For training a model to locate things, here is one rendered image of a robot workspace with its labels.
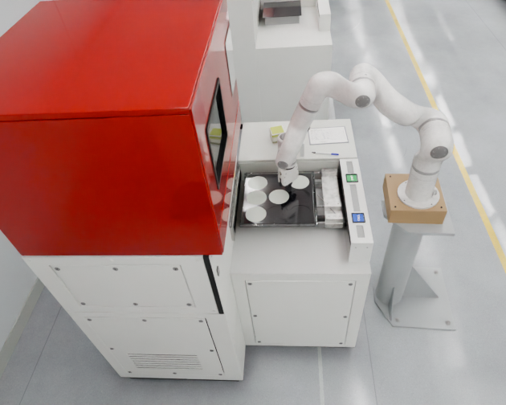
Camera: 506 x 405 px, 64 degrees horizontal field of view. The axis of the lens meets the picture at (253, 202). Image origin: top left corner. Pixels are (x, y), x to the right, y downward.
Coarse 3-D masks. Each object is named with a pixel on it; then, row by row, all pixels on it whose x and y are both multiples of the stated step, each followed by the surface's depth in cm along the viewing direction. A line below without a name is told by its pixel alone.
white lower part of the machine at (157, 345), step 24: (72, 312) 176; (96, 312) 175; (96, 336) 192; (120, 336) 190; (144, 336) 189; (168, 336) 187; (192, 336) 186; (216, 336) 185; (240, 336) 215; (120, 360) 211; (144, 360) 209; (168, 360) 208; (192, 360) 207; (216, 360) 204; (240, 360) 214
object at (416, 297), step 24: (384, 216) 200; (408, 240) 207; (384, 264) 234; (408, 264) 223; (384, 288) 245; (408, 288) 250; (432, 288) 258; (384, 312) 250; (408, 312) 249; (432, 312) 248
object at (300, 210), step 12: (276, 180) 211; (264, 192) 206; (288, 192) 204; (300, 192) 204; (264, 204) 200; (276, 204) 199; (288, 204) 198; (300, 204) 198; (312, 204) 197; (276, 216) 194; (288, 216) 193; (300, 216) 193; (312, 216) 192
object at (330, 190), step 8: (328, 176) 213; (336, 176) 212; (328, 184) 209; (336, 184) 208; (328, 192) 205; (336, 192) 204; (328, 200) 201; (336, 200) 200; (328, 224) 190; (336, 224) 190
